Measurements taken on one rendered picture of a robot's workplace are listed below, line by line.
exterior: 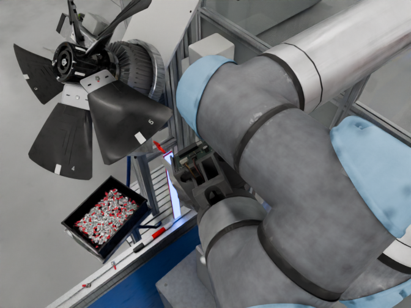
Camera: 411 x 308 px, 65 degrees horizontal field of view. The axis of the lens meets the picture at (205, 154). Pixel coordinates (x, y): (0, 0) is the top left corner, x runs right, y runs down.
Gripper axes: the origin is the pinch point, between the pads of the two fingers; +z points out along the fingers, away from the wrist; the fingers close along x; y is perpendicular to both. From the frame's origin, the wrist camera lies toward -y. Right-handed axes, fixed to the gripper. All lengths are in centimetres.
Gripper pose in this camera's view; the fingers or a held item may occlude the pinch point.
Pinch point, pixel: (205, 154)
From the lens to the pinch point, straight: 53.2
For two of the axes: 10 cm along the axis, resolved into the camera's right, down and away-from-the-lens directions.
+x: -8.7, 4.9, 0.7
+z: -1.9, -4.5, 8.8
